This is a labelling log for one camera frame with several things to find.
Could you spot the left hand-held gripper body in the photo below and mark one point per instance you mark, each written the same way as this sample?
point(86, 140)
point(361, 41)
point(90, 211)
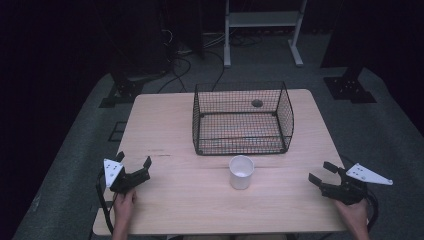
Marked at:
point(117, 181)

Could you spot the white metal table frame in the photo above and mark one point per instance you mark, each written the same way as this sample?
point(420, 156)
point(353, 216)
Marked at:
point(263, 19)

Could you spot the black stand with square base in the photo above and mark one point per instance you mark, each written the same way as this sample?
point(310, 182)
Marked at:
point(350, 88)

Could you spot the white cup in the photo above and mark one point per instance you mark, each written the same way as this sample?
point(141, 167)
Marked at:
point(241, 172)

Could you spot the black stand with long feet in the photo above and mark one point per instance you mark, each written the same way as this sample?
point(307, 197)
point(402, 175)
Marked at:
point(125, 90)

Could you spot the dark round table grommet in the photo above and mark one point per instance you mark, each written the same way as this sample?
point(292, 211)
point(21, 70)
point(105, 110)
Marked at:
point(257, 103)

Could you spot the person's left hand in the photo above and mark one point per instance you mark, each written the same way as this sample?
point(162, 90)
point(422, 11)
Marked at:
point(124, 205)

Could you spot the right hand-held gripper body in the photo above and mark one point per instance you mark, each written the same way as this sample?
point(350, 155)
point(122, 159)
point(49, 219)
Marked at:
point(350, 192)

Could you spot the person's right hand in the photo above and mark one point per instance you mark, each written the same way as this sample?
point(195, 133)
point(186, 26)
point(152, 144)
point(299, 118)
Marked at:
point(354, 215)

